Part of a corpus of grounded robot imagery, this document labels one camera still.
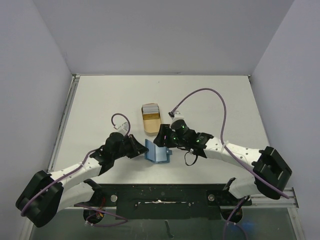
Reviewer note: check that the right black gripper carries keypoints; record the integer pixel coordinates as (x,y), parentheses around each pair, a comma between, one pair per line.
(165,136)

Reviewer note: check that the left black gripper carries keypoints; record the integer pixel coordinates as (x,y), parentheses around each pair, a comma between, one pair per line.
(137,148)

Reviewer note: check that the blue leather card holder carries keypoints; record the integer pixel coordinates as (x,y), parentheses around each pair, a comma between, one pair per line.
(155,154)

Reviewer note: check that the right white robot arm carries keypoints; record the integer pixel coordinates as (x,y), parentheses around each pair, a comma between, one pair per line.
(269,172)

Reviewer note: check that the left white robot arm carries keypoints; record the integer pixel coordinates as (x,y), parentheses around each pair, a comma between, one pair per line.
(48,193)

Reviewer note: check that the stack of credit cards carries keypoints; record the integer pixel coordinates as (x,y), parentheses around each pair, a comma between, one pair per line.
(150,109)

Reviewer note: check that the beige oval tray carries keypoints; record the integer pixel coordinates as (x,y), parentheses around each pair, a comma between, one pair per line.
(151,123)

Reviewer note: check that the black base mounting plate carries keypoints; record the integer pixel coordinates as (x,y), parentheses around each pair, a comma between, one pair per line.
(163,201)

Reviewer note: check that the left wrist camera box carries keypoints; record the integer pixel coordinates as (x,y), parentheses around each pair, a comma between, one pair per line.
(124,128)

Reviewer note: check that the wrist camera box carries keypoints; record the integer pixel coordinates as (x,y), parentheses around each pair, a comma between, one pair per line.
(175,116)
(124,128)

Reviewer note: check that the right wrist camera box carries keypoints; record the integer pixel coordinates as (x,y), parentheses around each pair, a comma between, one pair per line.
(175,116)

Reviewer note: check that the aluminium left side rail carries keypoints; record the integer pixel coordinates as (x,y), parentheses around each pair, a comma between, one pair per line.
(63,123)

